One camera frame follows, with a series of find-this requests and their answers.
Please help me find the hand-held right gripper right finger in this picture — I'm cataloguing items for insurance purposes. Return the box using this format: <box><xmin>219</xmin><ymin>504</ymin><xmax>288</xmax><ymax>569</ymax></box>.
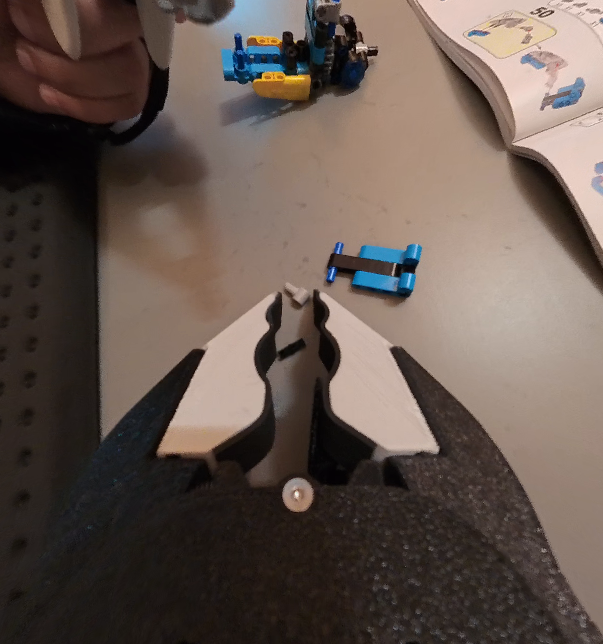
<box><xmin>308</xmin><ymin>290</ymin><xmax>440</xmax><ymax>478</ymax></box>

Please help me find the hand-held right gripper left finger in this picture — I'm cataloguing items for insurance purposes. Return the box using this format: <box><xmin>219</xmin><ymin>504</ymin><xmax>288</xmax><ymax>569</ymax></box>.
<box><xmin>157</xmin><ymin>292</ymin><xmax>284</xmax><ymax>471</ymax></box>

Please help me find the blue beam assembly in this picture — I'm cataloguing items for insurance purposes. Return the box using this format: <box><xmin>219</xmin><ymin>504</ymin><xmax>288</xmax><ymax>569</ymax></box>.
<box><xmin>326</xmin><ymin>243</ymin><xmax>423</xmax><ymax>299</ymax></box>

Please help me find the person's left hand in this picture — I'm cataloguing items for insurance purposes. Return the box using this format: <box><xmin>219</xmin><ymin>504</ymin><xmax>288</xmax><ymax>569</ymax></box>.
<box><xmin>0</xmin><ymin>0</ymin><xmax>154</xmax><ymax>125</ymax></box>

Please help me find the partly built toy model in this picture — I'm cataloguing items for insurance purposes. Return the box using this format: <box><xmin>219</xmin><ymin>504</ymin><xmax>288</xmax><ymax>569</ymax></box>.
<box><xmin>220</xmin><ymin>0</ymin><xmax>380</xmax><ymax>104</ymax></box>

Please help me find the black perforated pad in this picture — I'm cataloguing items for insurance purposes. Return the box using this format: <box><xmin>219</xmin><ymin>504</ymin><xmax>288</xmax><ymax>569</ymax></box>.
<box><xmin>0</xmin><ymin>181</ymin><xmax>101</xmax><ymax>644</ymax></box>

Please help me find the instruction booklet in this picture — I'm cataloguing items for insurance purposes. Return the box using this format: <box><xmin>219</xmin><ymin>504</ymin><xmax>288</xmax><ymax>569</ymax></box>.
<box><xmin>407</xmin><ymin>0</ymin><xmax>603</xmax><ymax>305</ymax></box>

